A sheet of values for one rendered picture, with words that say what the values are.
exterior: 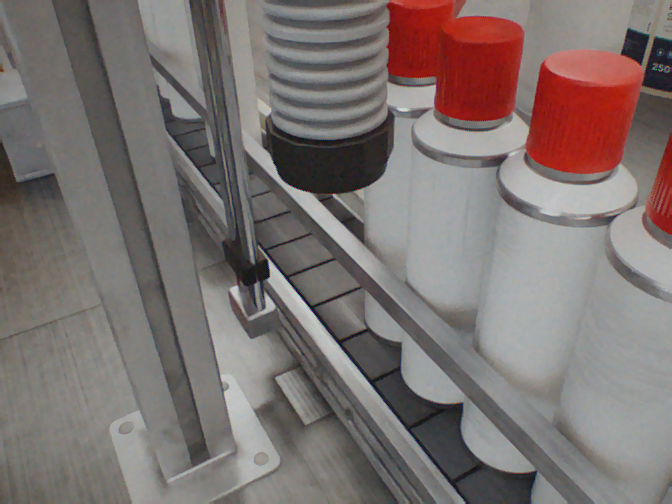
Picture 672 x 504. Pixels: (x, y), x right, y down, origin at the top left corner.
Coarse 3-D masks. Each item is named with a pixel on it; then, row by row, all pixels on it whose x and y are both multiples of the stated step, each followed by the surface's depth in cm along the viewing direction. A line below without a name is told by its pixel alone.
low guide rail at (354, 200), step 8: (264, 104) 60; (264, 112) 59; (264, 120) 59; (264, 128) 60; (352, 192) 47; (360, 192) 47; (344, 200) 49; (352, 200) 47; (360, 200) 46; (352, 208) 48; (360, 208) 47; (360, 216) 47
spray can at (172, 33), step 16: (160, 0) 58; (176, 0) 58; (160, 16) 59; (176, 16) 59; (160, 32) 60; (176, 32) 60; (160, 48) 61; (176, 48) 60; (176, 64) 62; (192, 64) 62; (192, 80) 63; (176, 96) 64; (176, 112) 65; (192, 112) 65
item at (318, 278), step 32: (160, 96) 72; (192, 128) 64; (192, 160) 59; (256, 192) 54; (256, 224) 50; (288, 224) 50; (352, 224) 49; (288, 256) 46; (320, 256) 46; (320, 288) 43; (352, 288) 43; (320, 320) 41; (352, 320) 40; (352, 352) 38; (384, 352) 38; (384, 384) 36; (416, 416) 34; (448, 416) 34; (448, 448) 32; (448, 480) 33; (480, 480) 31; (512, 480) 31
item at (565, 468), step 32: (160, 64) 57; (192, 96) 51; (256, 160) 41; (288, 192) 38; (320, 224) 35; (352, 256) 33; (384, 288) 30; (416, 320) 28; (448, 352) 27; (480, 384) 25; (512, 416) 24; (544, 448) 23; (576, 448) 23; (576, 480) 22; (608, 480) 22
